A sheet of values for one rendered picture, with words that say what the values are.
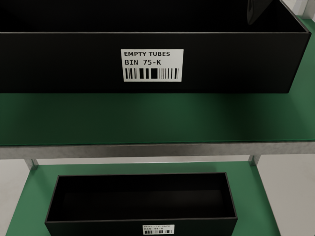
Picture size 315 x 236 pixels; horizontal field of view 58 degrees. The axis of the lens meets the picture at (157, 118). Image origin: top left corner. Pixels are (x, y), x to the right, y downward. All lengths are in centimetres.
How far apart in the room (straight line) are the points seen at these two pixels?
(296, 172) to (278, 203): 25
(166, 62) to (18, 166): 140
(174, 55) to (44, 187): 84
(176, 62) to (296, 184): 131
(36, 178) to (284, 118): 95
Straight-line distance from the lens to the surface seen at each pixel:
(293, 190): 165
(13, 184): 169
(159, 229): 94
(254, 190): 114
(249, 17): 35
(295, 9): 351
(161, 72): 47
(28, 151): 46
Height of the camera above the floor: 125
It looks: 42 degrees down
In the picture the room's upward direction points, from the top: straight up
